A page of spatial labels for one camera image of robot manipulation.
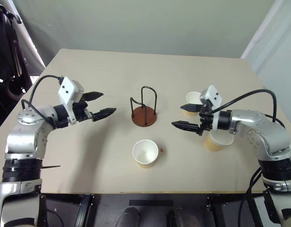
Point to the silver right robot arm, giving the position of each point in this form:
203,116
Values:
266,132

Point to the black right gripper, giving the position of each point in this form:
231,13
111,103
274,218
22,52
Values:
206,118

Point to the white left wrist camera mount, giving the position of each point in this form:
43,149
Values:
68,88

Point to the black office chair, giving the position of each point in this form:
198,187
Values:
3,47

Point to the tan paper cup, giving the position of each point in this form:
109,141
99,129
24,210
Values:
145,153
211,143
192,97

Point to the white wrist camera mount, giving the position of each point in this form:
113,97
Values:
214,94
68,88

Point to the thin black zip tie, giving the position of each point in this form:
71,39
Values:
51,167

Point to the black table frame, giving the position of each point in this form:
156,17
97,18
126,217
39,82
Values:
85,208

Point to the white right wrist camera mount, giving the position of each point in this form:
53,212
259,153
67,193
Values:
214,94

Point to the dark rounded shape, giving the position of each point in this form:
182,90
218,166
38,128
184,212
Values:
127,217
183,218

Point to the black rectangular strip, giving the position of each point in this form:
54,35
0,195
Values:
150,203

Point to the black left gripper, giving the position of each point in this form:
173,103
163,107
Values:
80,112

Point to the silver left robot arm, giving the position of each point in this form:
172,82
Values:
25,139

